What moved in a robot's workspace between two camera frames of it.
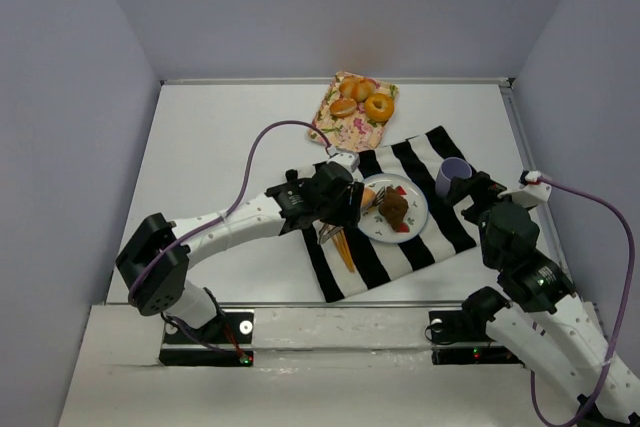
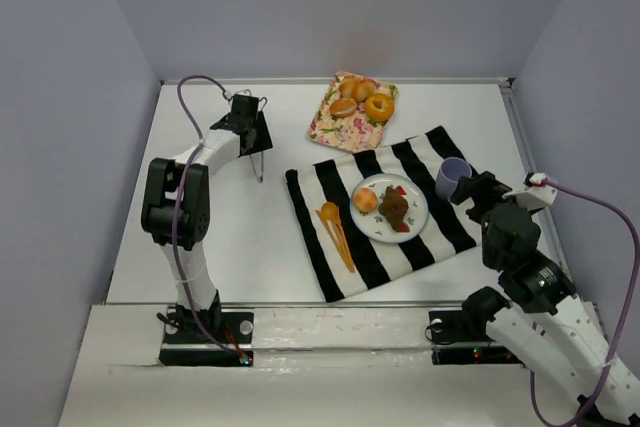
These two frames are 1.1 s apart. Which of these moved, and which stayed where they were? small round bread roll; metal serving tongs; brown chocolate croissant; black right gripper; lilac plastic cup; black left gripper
Moved: metal serving tongs; black left gripper
Stayed: brown chocolate croissant; black right gripper; lilac plastic cup; small round bread roll
